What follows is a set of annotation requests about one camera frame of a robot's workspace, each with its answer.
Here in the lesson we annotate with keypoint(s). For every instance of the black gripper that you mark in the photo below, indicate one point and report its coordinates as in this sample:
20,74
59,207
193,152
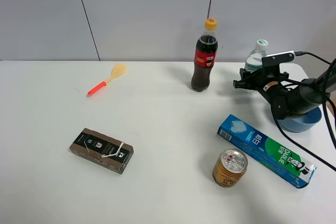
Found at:
265,83

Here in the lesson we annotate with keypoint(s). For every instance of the water bottle green label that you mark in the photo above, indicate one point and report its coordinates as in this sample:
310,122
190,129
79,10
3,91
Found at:
254,60

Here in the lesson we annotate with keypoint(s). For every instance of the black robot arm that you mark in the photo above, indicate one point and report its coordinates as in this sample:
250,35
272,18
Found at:
285,102

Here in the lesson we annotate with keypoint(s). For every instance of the cola bottle yellow cap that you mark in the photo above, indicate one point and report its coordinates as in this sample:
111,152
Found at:
205,54

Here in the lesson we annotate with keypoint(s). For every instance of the blue green toothpaste box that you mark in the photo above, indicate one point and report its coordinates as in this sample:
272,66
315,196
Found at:
281,160

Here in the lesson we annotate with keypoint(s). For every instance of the blue plastic bowl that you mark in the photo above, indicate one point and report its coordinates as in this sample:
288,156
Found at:
302,124

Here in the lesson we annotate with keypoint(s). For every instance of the gold drink can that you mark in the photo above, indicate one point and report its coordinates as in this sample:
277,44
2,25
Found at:
230,167

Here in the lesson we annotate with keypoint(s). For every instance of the brown coffee capsule box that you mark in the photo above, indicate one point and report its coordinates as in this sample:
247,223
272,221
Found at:
102,150

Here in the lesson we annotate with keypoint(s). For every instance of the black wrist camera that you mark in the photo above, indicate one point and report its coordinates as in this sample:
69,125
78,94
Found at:
278,58

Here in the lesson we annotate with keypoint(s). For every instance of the yellow spatula orange handle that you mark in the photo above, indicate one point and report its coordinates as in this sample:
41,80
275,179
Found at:
118,70

